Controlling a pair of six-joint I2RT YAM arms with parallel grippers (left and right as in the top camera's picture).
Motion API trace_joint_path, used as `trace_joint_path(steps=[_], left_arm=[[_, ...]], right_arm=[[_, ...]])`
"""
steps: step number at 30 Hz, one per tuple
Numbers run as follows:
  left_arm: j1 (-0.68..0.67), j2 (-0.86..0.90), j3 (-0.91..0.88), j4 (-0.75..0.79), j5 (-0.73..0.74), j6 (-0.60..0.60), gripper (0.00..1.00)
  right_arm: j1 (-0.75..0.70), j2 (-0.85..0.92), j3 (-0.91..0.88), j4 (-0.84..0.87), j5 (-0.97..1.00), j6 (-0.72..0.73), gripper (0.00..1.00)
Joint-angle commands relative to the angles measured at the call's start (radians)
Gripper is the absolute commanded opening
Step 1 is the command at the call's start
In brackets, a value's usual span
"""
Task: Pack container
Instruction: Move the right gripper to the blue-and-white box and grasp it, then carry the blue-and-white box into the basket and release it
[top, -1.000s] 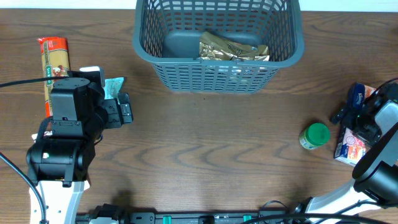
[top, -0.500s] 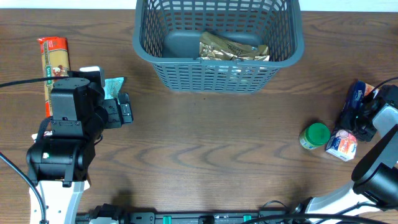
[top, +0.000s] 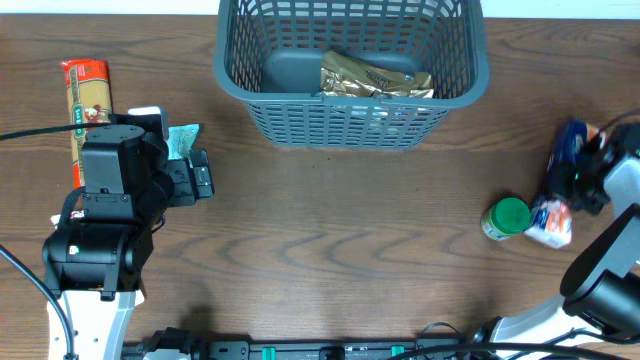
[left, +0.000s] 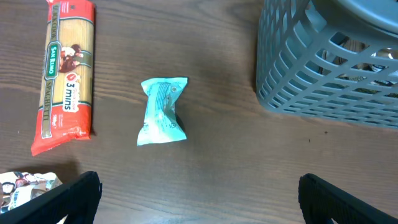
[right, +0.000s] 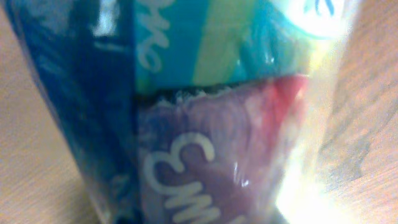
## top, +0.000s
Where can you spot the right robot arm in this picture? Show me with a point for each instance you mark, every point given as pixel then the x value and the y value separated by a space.
pixel 599 294

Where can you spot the green lid jar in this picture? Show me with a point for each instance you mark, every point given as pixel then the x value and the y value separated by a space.
pixel 508 217

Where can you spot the grey plastic basket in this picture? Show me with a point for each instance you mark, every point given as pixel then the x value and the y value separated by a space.
pixel 269 52

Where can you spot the spaghetti pasta packet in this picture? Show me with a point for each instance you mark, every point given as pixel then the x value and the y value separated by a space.
pixel 89 101

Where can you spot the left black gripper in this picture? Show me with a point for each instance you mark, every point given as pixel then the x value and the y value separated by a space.
pixel 184 189

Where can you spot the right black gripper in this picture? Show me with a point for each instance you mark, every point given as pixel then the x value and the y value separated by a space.
pixel 576 181

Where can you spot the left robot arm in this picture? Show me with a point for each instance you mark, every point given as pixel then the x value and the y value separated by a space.
pixel 104 236

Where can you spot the teal snack packet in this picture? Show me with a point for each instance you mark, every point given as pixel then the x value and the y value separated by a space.
pixel 181 140

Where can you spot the gold foil snack bag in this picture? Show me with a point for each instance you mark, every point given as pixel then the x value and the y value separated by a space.
pixel 349 77

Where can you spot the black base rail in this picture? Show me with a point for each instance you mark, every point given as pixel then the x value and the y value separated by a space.
pixel 172 343

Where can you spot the colourful tissue pack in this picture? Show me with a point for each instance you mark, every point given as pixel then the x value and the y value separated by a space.
pixel 551 217

